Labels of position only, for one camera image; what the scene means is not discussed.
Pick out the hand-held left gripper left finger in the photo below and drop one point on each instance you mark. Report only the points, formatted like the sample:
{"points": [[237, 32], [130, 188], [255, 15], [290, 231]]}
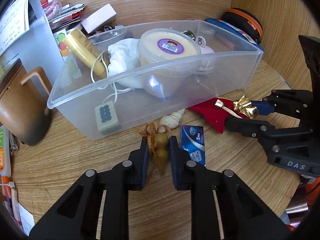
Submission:
{"points": [[143, 162]]}

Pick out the white rectangular box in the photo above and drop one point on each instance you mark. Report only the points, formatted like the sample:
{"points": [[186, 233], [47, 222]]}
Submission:
{"points": [[98, 17]]}

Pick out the gold foil bow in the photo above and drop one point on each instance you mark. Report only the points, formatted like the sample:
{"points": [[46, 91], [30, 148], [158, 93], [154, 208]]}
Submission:
{"points": [[246, 107]]}

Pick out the wooden desktop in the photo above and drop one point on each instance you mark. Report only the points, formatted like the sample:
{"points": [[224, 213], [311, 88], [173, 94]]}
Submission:
{"points": [[75, 160]]}

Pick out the gold lotion tube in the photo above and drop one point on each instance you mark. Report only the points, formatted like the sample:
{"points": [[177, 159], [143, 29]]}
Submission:
{"points": [[85, 50]]}

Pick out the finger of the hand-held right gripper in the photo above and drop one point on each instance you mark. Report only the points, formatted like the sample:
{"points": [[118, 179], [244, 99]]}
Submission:
{"points": [[265, 107], [247, 126]]}

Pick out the mahjong tile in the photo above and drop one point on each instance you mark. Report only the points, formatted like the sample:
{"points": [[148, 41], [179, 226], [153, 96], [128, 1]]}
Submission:
{"points": [[107, 116]]}

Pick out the spiral seashell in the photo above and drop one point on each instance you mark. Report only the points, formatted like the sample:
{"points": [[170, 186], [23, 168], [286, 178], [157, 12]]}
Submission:
{"points": [[172, 118]]}

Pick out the fruit sticker card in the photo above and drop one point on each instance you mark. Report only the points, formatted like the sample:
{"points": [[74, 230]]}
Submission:
{"points": [[62, 45]]}

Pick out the white file holder with papers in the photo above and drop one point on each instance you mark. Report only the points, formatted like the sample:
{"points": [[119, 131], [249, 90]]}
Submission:
{"points": [[32, 30]]}

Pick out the clear plastic storage box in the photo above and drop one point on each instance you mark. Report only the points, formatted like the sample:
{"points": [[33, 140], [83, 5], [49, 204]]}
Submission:
{"points": [[140, 110]]}

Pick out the blue zip pouch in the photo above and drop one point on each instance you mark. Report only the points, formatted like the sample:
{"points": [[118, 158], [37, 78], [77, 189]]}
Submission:
{"points": [[240, 35]]}

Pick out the brown ceramic mug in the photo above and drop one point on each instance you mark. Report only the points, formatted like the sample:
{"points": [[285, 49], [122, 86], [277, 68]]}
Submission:
{"points": [[22, 107]]}

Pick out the red velvet envelope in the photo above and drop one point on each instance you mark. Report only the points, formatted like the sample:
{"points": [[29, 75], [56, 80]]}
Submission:
{"points": [[212, 112]]}

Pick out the pile of small packets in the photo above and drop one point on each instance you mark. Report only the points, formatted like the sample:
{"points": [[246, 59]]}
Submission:
{"points": [[65, 12]]}

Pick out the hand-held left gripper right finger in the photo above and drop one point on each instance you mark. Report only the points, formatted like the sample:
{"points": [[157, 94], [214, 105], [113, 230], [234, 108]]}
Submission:
{"points": [[175, 165]]}

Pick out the black and orange case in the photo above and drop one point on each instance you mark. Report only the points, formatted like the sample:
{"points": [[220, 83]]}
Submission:
{"points": [[246, 21]]}

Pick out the blue gum pack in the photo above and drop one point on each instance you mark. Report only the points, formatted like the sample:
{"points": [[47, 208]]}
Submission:
{"points": [[193, 142]]}

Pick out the round tub with purple label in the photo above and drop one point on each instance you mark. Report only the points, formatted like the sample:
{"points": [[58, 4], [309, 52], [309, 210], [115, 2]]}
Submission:
{"points": [[167, 47]]}

